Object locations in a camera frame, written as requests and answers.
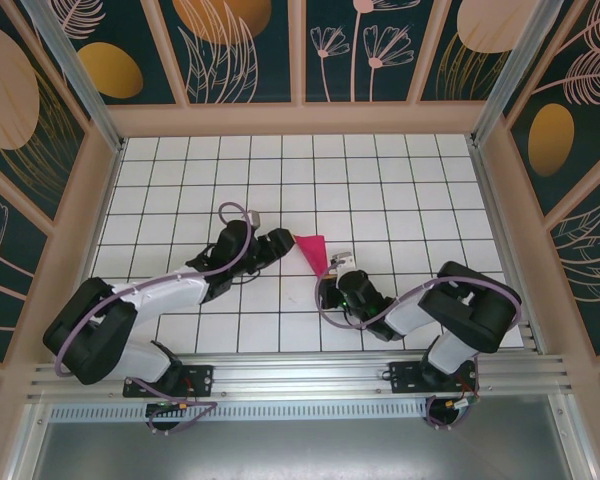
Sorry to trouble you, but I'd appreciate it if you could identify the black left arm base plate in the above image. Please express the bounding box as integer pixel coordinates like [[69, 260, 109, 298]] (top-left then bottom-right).
[[123, 364, 215, 399]]

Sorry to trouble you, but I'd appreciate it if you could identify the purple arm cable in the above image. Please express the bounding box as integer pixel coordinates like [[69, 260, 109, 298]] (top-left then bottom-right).
[[54, 202, 261, 435], [315, 273, 524, 431]]

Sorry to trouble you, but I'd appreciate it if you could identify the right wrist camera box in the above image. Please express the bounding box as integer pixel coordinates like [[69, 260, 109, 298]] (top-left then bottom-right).
[[329, 252, 356, 274]]

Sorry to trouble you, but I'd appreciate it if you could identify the aluminium side rail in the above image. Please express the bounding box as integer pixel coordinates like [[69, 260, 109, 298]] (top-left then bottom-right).
[[467, 137, 549, 357]]

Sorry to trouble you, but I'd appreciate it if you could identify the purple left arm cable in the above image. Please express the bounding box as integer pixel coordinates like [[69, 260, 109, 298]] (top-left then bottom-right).
[[54, 202, 261, 435]]

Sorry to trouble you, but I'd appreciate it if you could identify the grey slotted cable duct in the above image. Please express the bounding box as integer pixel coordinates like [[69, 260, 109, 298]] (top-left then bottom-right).
[[49, 398, 431, 424]]

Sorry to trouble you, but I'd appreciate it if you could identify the grey metal sheet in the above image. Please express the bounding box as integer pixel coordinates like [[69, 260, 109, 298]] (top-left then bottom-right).
[[29, 422, 576, 480]]

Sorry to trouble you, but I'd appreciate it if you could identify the magenta cloth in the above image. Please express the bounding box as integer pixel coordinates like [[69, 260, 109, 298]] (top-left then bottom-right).
[[293, 233, 329, 277]]

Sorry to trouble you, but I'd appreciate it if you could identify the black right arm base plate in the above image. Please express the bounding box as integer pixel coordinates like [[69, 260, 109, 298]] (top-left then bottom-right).
[[388, 360, 480, 395]]

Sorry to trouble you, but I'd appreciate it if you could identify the aluminium mounting rail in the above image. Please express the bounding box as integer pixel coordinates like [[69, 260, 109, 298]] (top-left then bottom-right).
[[27, 353, 579, 401]]

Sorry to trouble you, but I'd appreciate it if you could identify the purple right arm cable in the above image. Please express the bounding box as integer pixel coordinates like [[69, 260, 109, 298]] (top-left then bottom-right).
[[315, 273, 524, 431]]

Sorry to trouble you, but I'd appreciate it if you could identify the aluminium frame post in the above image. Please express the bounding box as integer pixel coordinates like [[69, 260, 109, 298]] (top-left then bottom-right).
[[471, 0, 567, 147], [19, 0, 127, 154]]

